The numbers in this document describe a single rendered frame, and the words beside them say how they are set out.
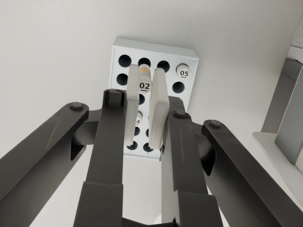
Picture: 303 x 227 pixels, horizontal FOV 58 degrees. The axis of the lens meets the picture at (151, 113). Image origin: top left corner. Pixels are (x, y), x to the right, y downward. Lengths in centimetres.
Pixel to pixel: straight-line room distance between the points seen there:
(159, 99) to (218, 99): 19
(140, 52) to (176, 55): 4
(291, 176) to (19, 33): 29
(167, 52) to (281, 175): 15
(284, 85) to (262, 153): 61
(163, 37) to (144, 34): 2
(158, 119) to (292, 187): 12
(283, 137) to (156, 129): 15
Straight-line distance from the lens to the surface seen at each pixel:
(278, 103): 87
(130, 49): 27
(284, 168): 25
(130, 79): 18
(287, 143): 26
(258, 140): 28
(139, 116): 28
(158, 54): 27
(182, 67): 26
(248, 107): 35
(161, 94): 16
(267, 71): 34
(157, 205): 39
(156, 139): 16
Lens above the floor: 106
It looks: 64 degrees down
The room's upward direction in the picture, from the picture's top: 177 degrees clockwise
